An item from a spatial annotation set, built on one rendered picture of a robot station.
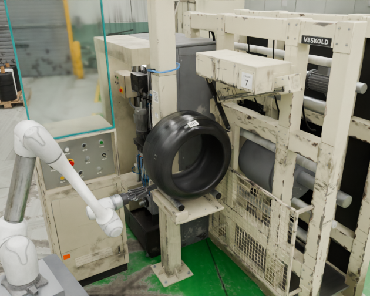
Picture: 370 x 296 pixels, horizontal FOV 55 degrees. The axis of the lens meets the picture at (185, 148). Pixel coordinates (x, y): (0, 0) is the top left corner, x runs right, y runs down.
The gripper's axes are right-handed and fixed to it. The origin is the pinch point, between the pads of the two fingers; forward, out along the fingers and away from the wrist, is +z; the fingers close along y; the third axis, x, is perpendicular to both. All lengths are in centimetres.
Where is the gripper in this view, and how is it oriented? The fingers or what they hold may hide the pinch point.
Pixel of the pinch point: (151, 187)
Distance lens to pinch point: 224.9
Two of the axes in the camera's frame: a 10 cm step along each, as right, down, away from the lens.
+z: 8.6, -3.2, 3.9
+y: -4.9, -3.4, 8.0
